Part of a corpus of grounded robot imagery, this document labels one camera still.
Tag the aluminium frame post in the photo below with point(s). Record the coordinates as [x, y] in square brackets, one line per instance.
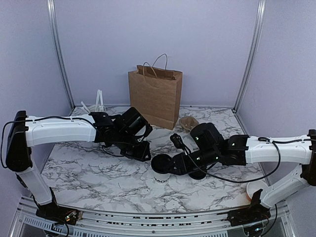
[58, 50]
[252, 53]

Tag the white paper coffee cup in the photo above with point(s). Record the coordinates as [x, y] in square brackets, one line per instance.
[160, 180]

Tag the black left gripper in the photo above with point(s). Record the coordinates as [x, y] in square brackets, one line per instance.
[141, 154]

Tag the aluminium front rail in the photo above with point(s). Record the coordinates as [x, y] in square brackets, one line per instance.
[93, 223]

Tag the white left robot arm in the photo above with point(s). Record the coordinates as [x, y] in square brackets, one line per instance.
[29, 131]

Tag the left aluminium frame post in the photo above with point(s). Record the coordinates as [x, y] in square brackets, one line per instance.
[58, 50]

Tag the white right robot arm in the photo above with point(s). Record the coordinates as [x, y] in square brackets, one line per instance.
[243, 150]

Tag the black cup lid stack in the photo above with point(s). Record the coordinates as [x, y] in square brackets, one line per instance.
[197, 175]

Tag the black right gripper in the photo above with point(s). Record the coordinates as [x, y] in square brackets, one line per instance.
[182, 166]

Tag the brown paper bag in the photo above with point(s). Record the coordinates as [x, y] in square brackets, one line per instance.
[156, 94]

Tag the brown cardboard cup carrier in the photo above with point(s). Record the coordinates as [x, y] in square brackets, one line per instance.
[188, 123]

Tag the white orange paper cup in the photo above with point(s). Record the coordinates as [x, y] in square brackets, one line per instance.
[252, 187]

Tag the right aluminium frame post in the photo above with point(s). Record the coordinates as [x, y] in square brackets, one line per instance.
[252, 53]

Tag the white cup with stirrers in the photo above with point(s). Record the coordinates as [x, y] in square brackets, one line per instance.
[98, 106]

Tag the black plastic cup lid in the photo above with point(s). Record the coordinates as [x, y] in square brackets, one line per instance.
[157, 162]

